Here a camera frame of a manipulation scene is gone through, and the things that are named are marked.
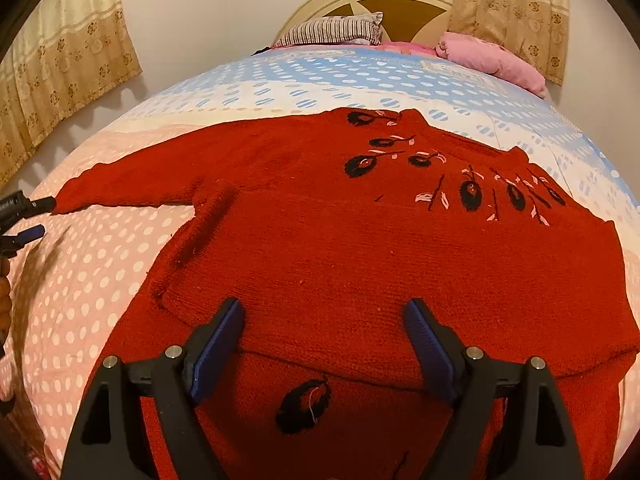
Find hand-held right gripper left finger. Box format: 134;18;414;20
60;298;246;480

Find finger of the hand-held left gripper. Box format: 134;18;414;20
0;191;56;221
0;226;46;257

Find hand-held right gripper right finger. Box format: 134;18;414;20
403;298;586;480

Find red knitted sweater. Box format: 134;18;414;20
52;107;640;480

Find person's left forearm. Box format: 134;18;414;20
0;260;12;346

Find dotted pastel bed sheet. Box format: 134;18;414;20
0;45;640;480

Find beige patterned curtain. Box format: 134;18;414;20
0;0;143;183
345;0;571;86

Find pink pillow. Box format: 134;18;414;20
434;31;548;100

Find pink cloth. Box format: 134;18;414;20
377;40;441;58

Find striped pillow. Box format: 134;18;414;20
274;11;385;48

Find cream wooden headboard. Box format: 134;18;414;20
272;0;458;46

